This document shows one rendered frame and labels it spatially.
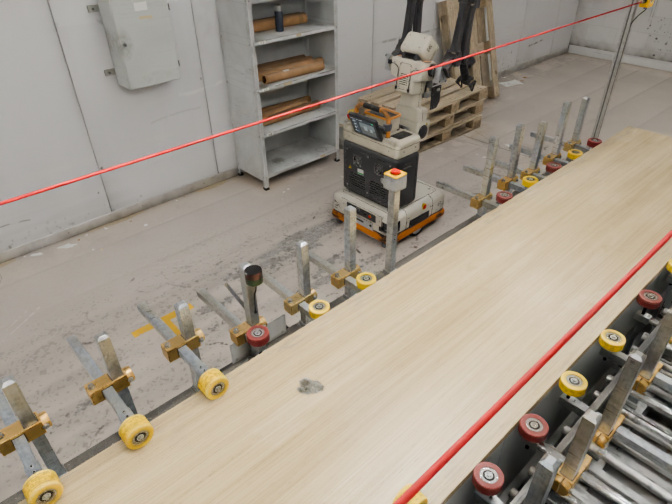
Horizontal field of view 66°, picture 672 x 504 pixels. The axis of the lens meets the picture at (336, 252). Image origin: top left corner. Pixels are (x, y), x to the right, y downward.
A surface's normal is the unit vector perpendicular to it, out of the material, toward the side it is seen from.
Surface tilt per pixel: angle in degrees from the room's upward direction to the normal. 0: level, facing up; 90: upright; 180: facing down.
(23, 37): 90
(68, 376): 0
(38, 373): 0
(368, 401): 0
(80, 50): 90
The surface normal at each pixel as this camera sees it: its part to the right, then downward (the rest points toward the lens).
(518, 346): -0.01, -0.82
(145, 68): 0.68, 0.41
